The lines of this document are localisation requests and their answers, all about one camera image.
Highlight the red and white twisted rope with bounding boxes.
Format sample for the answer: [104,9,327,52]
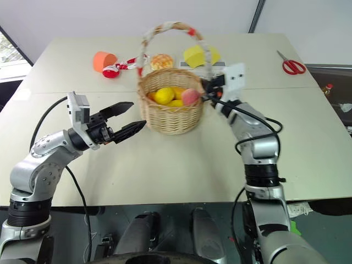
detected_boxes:
[114,56,149,71]

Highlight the golden bread bun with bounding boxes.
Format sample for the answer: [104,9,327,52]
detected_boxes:
[150,53,174,70]

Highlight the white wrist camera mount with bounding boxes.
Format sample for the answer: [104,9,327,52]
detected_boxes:
[221,62,246,103]
[67,92,100,151]

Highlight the dark side table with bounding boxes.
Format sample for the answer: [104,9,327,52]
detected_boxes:
[304,64,352,128]

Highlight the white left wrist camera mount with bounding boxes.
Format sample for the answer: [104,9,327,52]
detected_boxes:
[67,92,100,151]

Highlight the dark robot leg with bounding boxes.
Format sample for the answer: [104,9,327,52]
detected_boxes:
[113,211,162,256]

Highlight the red and white plush toy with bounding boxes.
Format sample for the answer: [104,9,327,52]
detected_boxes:
[102,64,121,79]

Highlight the crumpled white paper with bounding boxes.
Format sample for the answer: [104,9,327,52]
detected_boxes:
[285,202,314,219]

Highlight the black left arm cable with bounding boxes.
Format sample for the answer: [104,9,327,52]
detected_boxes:
[29,96,93,263]

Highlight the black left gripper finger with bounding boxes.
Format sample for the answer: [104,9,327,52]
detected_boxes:
[112,120,147,145]
[99,101,135,122]

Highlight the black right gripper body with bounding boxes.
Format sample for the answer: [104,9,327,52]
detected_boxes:
[203,73,227,96]

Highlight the orange fruit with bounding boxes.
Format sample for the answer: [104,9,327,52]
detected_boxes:
[170,86,187,101]

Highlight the orange paper cup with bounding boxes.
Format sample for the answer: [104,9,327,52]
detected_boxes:
[92,51,118,73]

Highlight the small yellow lemon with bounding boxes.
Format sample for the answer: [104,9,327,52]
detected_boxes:
[164,99,185,108]

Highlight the large yellow lemon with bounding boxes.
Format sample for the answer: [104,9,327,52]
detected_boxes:
[153,87,176,105]

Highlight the wicker basket with wrapped handle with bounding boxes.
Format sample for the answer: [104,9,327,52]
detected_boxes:
[136,20,215,135]

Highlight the yellow paper cup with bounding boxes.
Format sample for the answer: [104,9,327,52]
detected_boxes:
[183,45,221,69]

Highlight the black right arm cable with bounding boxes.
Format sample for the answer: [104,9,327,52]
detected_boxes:
[213,97,283,262]

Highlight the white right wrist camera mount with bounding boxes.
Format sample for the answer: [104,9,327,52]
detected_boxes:
[221,62,246,103]

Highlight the bottle with red cap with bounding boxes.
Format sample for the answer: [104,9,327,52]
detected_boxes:
[320,83,334,97]

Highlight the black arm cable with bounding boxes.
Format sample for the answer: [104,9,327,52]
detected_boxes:
[213,97,283,262]
[29,96,93,263]

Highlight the pink peach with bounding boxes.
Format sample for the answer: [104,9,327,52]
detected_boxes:
[181,87,201,107]

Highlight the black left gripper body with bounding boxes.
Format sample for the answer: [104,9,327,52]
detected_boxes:
[85,114,116,146]

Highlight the green plastic object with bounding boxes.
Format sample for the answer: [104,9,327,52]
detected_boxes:
[290,219,303,237]

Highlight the red handled scissors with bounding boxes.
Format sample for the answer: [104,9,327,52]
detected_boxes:
[276,50,307,75]

